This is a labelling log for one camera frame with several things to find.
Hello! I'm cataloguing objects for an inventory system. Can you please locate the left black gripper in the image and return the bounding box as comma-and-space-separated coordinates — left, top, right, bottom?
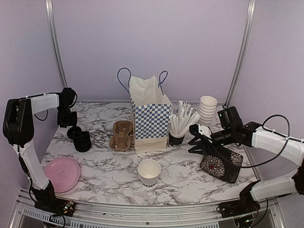
57, 105, 77, 128

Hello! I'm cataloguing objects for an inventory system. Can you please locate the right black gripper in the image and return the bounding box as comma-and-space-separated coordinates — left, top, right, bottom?
189, 127, 234, 157

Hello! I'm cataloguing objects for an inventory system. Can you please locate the black plastic cup lid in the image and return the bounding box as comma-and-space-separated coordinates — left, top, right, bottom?
67, 126, 82, 139

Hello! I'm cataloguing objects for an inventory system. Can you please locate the white paper cup GOOD print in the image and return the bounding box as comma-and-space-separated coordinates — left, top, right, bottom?
137, 159, 162, 187

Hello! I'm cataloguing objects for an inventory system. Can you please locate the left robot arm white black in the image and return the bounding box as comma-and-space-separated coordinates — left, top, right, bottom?
3, 87, 77, 211

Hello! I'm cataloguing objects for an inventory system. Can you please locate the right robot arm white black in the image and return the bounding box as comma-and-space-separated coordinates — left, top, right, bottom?
189, 106, 304, 213

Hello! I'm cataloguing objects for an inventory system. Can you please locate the black cup holding straws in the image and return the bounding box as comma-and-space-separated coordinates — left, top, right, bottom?
169, 131, 185, 148

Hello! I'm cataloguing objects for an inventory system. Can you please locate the stack of black cup lids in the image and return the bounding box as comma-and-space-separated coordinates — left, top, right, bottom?
73, 131, 92, 152

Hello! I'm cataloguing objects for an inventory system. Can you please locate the white wrapped straws bundle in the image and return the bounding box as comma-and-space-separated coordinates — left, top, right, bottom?
169, 100, 201, 136

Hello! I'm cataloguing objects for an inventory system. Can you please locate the black floral square dish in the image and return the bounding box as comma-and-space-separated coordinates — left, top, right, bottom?
199, 146, 243, 183

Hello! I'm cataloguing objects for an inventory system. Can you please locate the stack of white paper cups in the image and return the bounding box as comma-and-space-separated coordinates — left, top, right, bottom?
199, 95, 218, 126

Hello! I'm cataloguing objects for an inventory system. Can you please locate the pink plastic plate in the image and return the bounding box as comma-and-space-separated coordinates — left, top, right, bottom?
44, 157, 80, 193

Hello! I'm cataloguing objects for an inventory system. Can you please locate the brown cardboard cup carrier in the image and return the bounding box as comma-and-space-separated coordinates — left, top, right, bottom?
109, 121, 133, 152

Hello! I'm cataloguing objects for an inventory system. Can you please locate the blue checkered paper bag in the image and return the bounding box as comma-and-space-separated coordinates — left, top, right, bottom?
117, 67, 172, 153

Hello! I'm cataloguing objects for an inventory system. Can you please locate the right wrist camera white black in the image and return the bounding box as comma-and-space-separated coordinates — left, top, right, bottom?
189, 124, 212, 139

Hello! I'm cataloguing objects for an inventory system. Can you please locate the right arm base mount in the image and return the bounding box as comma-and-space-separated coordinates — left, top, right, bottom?
216, 181, 261, 218

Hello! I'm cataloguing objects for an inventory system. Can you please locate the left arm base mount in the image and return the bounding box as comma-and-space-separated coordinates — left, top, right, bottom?
31, 181, 76, 217

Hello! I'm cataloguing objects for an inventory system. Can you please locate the aluminium front rail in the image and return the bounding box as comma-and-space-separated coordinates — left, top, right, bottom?
7, 190, 286, 228

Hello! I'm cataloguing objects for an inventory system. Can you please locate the left aluminium frame post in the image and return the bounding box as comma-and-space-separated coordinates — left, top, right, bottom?
45, 0, 68, 88

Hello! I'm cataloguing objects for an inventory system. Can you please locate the aluminium frame post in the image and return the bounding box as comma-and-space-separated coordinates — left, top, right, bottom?
45, 0, 68, 88
224, 0, 257, 107

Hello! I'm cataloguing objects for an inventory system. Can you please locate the right aluminium frame post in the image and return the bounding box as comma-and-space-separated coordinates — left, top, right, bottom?
224, 0, 257, 107

